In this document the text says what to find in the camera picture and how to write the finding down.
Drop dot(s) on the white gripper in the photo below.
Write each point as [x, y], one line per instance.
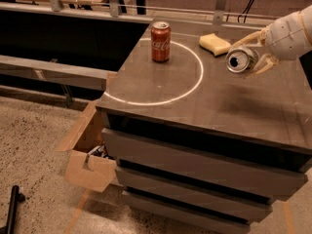
[286, 38]

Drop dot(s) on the white green 7up can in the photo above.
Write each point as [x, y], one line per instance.
[241, 60]

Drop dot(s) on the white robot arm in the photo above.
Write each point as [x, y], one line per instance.
[286, 38]

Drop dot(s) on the red coca-cola can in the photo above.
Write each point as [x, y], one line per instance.
[160, 41]

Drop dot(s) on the yellow sponge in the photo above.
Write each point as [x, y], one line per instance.
[214, 44]

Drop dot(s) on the grey drawer cabinet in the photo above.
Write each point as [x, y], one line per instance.
[196, 143]

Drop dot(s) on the open cardboard box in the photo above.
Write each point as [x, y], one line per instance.
[84, 168]

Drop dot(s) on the black metal bar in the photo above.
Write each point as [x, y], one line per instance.
[16, 198]

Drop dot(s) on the metal railing frame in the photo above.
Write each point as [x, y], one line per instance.
[112, 10]

